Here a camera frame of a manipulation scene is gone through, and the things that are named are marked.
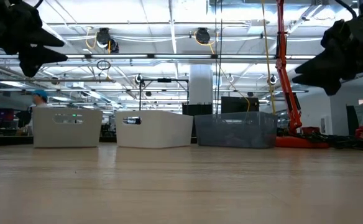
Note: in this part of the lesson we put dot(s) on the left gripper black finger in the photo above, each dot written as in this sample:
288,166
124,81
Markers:
44,38
38,59

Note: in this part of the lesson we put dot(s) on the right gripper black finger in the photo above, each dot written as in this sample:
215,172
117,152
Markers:
324,63
324,81

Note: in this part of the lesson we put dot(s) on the person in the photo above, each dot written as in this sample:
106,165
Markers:
40,99

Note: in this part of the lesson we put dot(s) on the red desk lamp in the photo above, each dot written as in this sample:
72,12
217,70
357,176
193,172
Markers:
288,102

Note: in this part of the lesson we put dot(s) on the light grey plastic bin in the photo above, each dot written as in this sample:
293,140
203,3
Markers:
44,127

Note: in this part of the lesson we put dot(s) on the black monitor back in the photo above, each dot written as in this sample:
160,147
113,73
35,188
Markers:
240,105
200,109

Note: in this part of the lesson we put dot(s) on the dark translucent plastic bin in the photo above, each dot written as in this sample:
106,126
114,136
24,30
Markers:
246,127

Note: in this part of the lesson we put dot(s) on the white plastic bin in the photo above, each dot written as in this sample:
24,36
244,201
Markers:
163,127

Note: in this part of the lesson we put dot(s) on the black stand frame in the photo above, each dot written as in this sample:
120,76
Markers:
164,80

